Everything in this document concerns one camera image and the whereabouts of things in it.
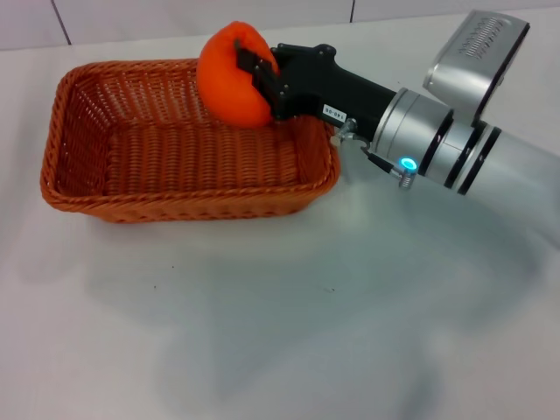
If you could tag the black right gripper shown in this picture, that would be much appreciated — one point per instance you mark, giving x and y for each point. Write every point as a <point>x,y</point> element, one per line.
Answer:
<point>324,92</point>

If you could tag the orange toy tangerine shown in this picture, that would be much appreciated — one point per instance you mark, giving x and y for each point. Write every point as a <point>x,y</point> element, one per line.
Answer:
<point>223,74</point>

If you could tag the orange woven wicker basket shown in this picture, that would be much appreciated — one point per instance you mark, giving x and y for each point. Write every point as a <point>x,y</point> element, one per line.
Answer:
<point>175,175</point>

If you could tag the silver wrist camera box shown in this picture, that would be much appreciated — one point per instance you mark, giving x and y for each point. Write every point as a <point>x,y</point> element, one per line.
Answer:
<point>477,57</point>

